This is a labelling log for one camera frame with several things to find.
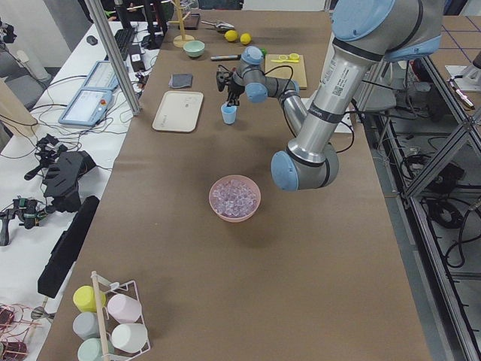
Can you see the mint green bowl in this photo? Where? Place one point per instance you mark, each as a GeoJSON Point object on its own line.
{"type": "Point", "coordinates": [194, 49]}

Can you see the wooden cup tree stand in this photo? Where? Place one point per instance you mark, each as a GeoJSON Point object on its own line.
{"type": "Point", "coordinates": [183, 12]}

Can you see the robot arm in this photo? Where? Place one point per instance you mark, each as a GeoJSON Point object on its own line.
{"type": "Point", "coordinates": [248, 78]}
{"type": "Point", "coordinates": [365, 33]}

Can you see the yellow cup in rack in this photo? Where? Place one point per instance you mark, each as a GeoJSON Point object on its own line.
{"type": "Point", "coordinates": [84, 299]}

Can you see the yellow lemon near scoop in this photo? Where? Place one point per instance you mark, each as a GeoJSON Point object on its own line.
{"type": "Point", "coordinates": [231, 35]}

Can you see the yellow plastic knife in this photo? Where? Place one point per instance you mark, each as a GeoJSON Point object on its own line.
{"type": "Point", "coordinates": [281, 59]}

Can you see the yellow lemon near lime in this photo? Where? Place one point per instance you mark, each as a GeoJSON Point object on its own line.
{"type": "Point", "coordinates": [245, 39]}

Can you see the white cup in rack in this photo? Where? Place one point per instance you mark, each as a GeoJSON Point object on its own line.
{"type": "Point", "coordinates": [129, 337]}

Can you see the grey folded cloth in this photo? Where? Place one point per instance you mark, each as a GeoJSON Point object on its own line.
{"type": "Point", "coordinates": [180, 81]}

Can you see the teach pendant far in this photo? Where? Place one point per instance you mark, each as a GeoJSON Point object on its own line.
{"type": "Point", "coordinates": [101, 76]}

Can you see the aluminium frame post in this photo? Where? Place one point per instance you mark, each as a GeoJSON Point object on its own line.
{"type": "Point", "coordinates": [107, 38]}

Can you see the pink cup in rack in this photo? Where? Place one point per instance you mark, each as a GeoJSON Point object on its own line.
{"type": "Point", "coordinates": [124, 309]}

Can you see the grey cup in rack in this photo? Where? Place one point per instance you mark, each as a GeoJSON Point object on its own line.
{"type": "Point", "coordinates": [85, 325]}

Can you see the metal ice scoop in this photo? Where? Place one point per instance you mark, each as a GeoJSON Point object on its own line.
{"type": "Point", "coordinates": [220, 26]}

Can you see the steel muddler black tip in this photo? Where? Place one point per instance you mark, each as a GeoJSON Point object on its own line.
{"type": "Point", "coordinates": [225, 58]}

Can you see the white wire cup rack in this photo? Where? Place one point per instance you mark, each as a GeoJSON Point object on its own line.
{"type": "Point", "coordinates": [104, 290]}

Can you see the pink bowl of ice cubes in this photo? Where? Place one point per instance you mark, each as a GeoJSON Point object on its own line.
{"type": "Point", "coordinates": [234, 198]}

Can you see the light blue plastic cup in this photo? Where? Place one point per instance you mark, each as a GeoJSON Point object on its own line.
{"type": "Point", "coordinates": [229, 113]}

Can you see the teach pendant near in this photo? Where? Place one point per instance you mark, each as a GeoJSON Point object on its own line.
{"type": "Point", "coordinates": [87, 107]}

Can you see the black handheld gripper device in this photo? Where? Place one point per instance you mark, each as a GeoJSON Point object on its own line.
{"type": "Point", "coordinates": [64, 169]}

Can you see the black long bar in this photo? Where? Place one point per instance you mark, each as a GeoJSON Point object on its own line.
{"type": "Point", "coordinates": [67, 249]}

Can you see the cream rabbit tray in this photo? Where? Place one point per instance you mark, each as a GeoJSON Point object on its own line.
{"type": "Point", "coordinates": [178, 111]}

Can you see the teach pendant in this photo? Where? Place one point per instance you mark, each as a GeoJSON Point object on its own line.
{"type": "Point", "coordinates": [101, 76]}
{"type": "Point", "coordinates": [87, 107]}

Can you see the wooden cutting board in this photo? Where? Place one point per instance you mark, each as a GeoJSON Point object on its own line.
{"type": "Point", "coordinates": [295, 71]}

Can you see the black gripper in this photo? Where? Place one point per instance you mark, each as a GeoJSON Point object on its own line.
{"type": "Point", "coordinates": [234, 89]}

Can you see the green cup in rack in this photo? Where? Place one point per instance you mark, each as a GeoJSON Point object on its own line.
{"type": "Point", "coordinates": [90, 350]}

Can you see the black keyboard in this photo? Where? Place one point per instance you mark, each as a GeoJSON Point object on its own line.
{"type": "Point", "coordinates": [123, 38]}

